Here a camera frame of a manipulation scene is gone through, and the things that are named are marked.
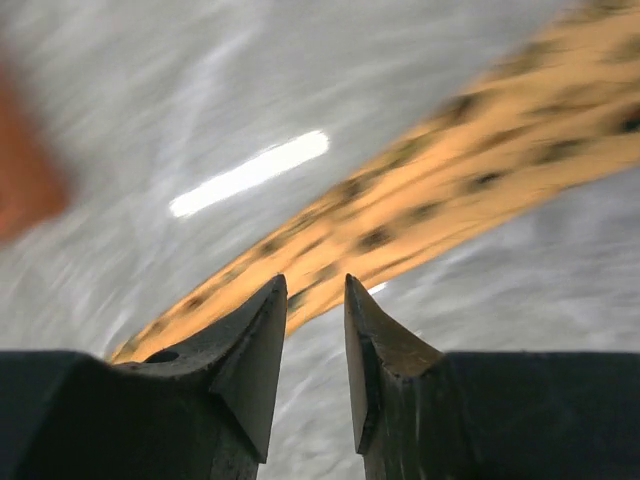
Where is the yellow beetle print tie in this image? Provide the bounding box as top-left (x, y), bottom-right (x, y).
top-left (112, 1), bottom-right (639, 363)

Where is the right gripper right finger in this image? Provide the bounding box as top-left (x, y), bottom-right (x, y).
top-left (344, 276), bottom-right (639, 479)

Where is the orange wooden compartment tray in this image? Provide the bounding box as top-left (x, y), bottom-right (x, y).
top-left (1, 51), bottom-right (71, 244)

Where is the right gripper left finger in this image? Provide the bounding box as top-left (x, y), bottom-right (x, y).
top-left (1, 275), bottom-right (287, 479)

